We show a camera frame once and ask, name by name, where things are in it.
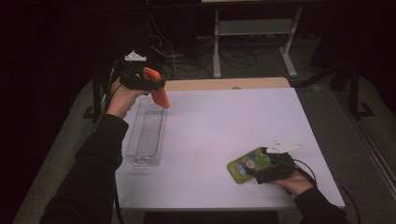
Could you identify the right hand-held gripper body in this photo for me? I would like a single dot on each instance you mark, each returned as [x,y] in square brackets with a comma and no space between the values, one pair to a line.
[277,168]

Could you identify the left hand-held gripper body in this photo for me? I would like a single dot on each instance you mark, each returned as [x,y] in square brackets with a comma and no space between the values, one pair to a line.
[132,76]

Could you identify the green snack packet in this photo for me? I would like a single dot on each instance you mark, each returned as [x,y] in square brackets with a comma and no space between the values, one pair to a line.
[241,168]

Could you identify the orange phone case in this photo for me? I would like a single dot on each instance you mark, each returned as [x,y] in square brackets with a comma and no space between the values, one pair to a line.
[162,98]

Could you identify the clear plastic tray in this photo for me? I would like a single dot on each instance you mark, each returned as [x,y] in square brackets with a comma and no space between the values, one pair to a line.
[146,133]

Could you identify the person's right hand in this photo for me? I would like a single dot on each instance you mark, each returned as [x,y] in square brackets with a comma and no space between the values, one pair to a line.
[295,185]

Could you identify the person's left hand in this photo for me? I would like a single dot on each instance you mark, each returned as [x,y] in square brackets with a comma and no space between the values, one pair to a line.
[121,99]

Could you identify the black metal stand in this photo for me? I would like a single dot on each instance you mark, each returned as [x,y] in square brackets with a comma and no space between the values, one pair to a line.
[355,93]
[96,102]

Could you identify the light wooden table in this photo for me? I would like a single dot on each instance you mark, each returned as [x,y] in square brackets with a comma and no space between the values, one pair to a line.
[224,84]

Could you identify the white metal desk frame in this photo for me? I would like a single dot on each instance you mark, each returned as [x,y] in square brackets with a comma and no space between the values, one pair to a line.
[249,27]

